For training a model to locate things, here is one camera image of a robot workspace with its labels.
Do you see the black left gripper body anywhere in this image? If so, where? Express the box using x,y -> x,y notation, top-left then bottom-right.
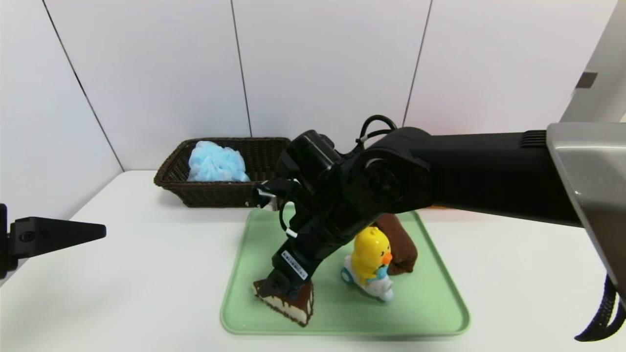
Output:
0,203 -> 19,280

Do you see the light blue mesh bath loofah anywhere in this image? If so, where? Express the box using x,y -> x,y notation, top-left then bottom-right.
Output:
187,141 -> 251,182

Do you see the chocolate blueberry cake slice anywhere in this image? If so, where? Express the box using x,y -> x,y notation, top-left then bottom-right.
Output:
253,278 -> 314,327

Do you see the yellow duck scooter toy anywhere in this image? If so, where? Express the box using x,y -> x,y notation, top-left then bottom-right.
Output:
341,227 -> 394,303

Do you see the dark brown wicker basket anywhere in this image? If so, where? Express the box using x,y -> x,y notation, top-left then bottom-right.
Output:
153,137 -> 293,208

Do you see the brown rolled towel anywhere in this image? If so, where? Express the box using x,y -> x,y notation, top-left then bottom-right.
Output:
374,213 -> 419,275

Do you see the light green plastic tray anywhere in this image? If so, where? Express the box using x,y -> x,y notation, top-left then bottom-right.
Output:
220,205 -> 471,336

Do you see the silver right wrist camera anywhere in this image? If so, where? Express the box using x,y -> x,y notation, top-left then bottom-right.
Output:
254,187 -> 279,212

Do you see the black braided cable sleeve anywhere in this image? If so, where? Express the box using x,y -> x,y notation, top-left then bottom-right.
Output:
575,274 -> 626,342

